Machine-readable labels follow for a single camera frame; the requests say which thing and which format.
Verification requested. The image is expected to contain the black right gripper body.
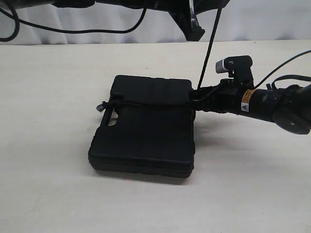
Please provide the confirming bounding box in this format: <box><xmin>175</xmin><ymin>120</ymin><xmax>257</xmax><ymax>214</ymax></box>
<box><xmin>189</xmin><ymin>79</ymin><xmax>243</xmax><ymax>114</ymax></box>

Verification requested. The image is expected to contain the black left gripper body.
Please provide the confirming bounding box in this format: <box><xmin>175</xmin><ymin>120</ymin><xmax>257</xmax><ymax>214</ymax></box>
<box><xmin>155</xmin><ymin>0</ymin><xmax>229</xmax><ymax>24</ymax></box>

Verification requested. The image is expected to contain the black plastic carry case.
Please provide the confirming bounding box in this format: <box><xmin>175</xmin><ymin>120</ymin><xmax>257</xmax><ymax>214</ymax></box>
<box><xmin>88</xmin><ymin>75</ymin><xmax>195</xmax><ymax>179</ymax></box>

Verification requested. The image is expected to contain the black braided rope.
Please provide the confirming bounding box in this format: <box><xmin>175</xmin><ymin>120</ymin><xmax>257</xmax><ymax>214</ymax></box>
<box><xmin>96</xmin><ymin>0</ymin><xmax>223</xmax><ymax>114</ymax></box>

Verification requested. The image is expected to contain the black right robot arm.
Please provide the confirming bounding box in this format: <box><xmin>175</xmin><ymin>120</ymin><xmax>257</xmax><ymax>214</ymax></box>
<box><xmin>189</xmin><ymin>79</ymin><xmax>311</xmax><ymax>135</ymax></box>

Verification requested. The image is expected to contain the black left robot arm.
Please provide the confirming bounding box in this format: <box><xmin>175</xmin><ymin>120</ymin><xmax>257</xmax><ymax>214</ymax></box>
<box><xmin>0</xmin><ymin>0</ymin><xmax>229</xmax><ymax>42</ymax></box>

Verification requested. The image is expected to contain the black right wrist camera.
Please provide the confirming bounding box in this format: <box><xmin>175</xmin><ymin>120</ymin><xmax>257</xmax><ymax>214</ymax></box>
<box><xmin>215</xmin><ymin>55</ymin><xmax>254</xmax><ymax>87</ymax></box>

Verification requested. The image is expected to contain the thin black right camera cable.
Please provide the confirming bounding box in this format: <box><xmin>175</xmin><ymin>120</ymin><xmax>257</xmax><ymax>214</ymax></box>
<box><xmin>254</xmin><ymin>50</ymin><xmax>311</xmax><ymax>89</ymax></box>

